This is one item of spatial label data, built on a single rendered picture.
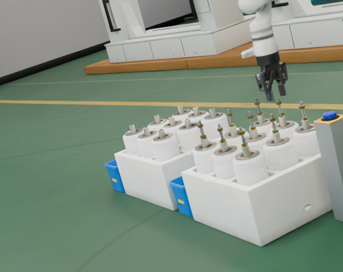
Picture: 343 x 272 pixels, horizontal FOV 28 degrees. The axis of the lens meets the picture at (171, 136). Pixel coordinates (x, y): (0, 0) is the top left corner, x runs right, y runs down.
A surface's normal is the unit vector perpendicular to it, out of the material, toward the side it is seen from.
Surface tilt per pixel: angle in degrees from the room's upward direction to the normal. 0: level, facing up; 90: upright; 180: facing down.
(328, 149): 90
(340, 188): 90
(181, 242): 0
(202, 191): 90
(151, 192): 90
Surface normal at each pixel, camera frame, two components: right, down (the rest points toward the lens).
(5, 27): 0.59, 0.04
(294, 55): -0.77, 0.35
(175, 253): -0.25, -0.94
